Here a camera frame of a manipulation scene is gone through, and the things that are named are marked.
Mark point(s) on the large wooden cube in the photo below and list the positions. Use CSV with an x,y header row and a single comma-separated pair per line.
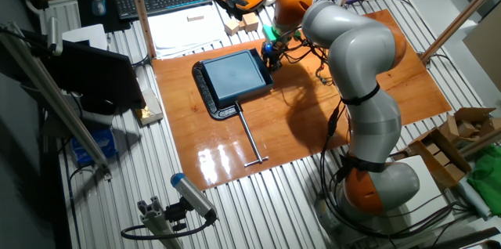
x,y
250,22

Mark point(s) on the flat white box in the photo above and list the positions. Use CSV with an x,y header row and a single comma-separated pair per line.
x,y
84,37

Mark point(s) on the white paper stack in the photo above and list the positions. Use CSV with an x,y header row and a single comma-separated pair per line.
x,y
184,35

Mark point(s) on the short aluminium profile piece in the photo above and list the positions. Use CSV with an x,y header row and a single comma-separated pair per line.
x,y
156,221

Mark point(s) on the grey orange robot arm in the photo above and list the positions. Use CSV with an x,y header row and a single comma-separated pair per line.
x,y
360,45

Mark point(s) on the black laptop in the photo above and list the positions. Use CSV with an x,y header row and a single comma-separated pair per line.
x,y
94,76

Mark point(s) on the black keyboard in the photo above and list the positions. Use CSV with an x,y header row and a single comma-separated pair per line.
x,y
164,0

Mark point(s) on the brown cardboard panel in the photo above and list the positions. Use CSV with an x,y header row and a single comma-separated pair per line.
x,y
485,53

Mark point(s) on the grey computer mouse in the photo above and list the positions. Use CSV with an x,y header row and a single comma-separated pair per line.
x,y
98,6

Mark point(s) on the white gold small box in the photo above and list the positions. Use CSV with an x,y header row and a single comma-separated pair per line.
x,y
150,110

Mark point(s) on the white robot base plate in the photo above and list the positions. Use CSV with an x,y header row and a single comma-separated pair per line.
x,y
434,198

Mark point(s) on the green cloth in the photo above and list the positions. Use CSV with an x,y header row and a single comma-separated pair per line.
x,y
487,180

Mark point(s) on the open cardboard box with blocks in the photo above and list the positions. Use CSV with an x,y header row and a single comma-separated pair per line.
x,y
438,159

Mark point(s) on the glossy wooden board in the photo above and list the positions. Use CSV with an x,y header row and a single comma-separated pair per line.
x,y
254,143

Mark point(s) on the black C-clamp frame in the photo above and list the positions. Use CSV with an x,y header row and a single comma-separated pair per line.
x,y
203,92

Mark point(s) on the green printed wrist mount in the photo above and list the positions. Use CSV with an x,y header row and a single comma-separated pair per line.
x,y
271,33

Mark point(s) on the diagonal aluminium frame bar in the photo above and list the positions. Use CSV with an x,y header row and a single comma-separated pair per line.
x,y
58,100

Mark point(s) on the blue tissue pack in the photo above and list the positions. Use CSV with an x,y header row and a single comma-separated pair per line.
x,y
94,147

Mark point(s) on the small flat wooden block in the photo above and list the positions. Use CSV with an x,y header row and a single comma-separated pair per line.
x,y
195,18

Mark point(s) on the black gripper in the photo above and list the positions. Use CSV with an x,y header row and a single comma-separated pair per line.
x,y
273,51

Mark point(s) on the teal metal drawer cabinet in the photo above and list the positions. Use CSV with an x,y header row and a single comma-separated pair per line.
x,y
233,76

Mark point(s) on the white rolled sheet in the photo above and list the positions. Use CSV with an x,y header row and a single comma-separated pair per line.
x,y
473,198

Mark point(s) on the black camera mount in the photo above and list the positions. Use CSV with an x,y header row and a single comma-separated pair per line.
x,y
176,213

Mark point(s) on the small wooden cube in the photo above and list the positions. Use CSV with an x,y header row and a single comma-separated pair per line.
x,y
241,26

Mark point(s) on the silver depth camera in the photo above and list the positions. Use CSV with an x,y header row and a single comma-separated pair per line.
x,y
193,196
54,35

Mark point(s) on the brown cardboard box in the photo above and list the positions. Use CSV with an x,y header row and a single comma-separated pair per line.
x,y
469,123

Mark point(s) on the black mouse pad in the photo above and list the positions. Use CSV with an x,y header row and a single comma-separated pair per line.
x,y
113,24

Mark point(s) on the steel clamp screw with T-bar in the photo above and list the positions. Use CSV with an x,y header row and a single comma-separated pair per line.
x,y
250,139

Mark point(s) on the medium wooden cube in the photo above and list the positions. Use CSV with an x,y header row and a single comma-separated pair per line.
x,y
231,27

